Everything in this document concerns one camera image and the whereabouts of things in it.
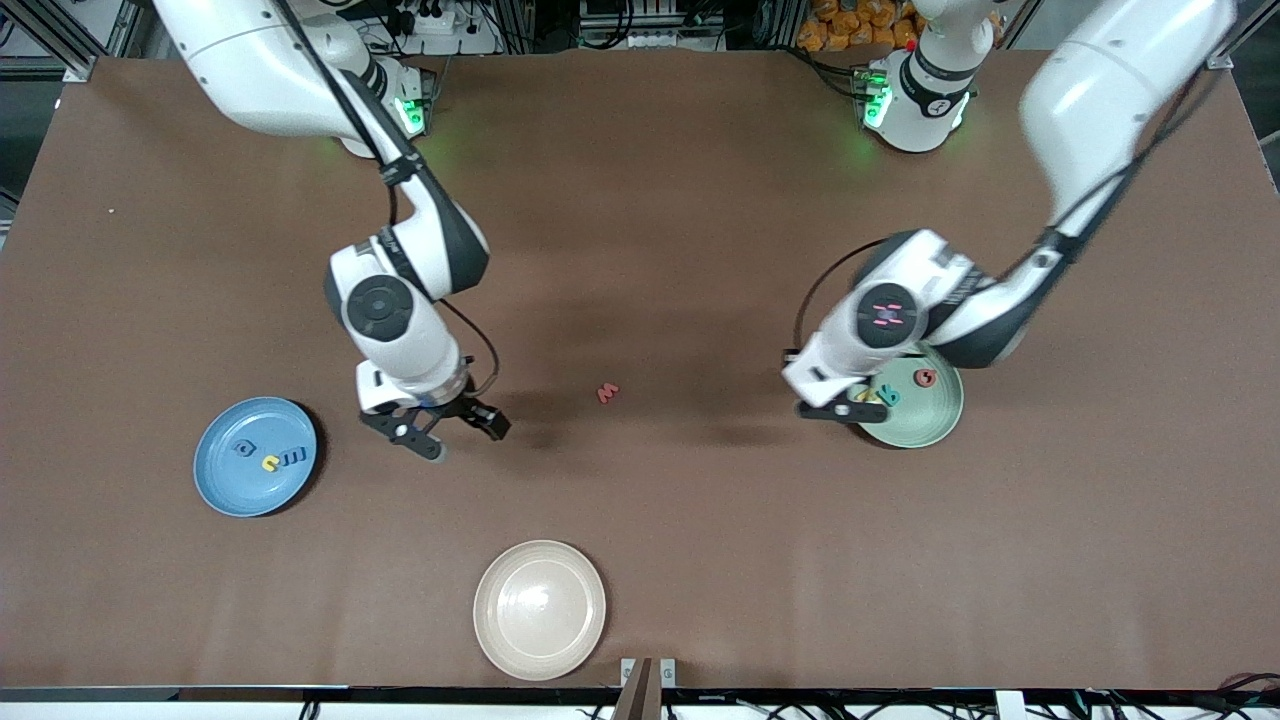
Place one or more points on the pink foam letter w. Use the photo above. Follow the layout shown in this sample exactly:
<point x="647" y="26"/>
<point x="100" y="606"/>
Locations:
<point x="607" y="393"/>

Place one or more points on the blue foam letter E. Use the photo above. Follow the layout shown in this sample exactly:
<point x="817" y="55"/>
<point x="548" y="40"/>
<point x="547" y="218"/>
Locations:
<point x="294" y="457"/>

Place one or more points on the pink foam letter G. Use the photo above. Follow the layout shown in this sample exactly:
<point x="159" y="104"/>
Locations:
<point x="926" y="378"/>

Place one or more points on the aluminium frame profile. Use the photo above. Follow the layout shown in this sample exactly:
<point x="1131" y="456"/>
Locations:
<point x="1220" y="60"/>
<point x="70" y="55"/>

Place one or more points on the green plate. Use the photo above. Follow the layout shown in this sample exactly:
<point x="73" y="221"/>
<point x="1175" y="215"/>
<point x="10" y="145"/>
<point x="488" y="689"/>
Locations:
<point x="930" y="420"/>

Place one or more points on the blue foam letter a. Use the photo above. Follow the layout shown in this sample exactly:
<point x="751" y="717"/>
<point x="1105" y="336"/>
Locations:
<point x="243" y="448"/>

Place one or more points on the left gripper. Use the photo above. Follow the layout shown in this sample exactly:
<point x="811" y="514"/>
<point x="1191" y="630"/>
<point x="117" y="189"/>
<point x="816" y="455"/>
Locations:
<point x="840" y="398"/>

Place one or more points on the teal foam letter R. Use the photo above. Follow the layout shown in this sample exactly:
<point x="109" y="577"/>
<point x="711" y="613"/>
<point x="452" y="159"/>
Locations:
<point x="889" y="397"/>

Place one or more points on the metal table edge bracket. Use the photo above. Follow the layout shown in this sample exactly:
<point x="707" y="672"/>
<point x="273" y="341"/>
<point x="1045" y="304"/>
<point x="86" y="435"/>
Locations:
<point x="648" y="680"/>

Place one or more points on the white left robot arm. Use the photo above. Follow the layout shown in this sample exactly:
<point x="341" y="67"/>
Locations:
<point x="1100" y="90"/>

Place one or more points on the black base connector box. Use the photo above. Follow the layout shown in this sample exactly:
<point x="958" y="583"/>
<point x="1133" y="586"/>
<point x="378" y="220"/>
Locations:
<point x="865" y="80"/>
<point x="425" y="95"/>

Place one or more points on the yellow foam letter H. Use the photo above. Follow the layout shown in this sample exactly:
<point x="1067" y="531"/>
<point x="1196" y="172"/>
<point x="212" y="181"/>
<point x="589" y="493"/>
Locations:
<point x="865" y="397"/>

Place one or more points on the beige plate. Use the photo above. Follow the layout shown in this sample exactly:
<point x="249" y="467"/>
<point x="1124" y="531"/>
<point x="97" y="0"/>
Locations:
<point x="540" y="610"/>

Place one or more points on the grey equipment box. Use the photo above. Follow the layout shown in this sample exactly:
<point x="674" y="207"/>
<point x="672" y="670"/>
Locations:
<point x="650" y="35"/>

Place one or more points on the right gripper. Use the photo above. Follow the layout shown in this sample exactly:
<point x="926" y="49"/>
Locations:
<point x="465" y="407"/>

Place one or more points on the orange bag pile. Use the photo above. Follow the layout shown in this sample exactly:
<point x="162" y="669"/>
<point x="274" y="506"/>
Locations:
<point x="850" y="25"/>

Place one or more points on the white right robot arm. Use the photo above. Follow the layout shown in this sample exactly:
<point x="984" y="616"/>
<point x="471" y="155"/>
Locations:
<point x="260" y="60"/>

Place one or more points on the blue plate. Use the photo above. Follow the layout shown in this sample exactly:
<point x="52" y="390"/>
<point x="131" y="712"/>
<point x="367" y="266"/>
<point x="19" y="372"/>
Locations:
<point x="250" y="490"/>

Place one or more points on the white power strip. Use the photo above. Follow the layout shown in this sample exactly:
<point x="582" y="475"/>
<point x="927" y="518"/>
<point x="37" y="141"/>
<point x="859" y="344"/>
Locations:
<point x="445" y="25"/>

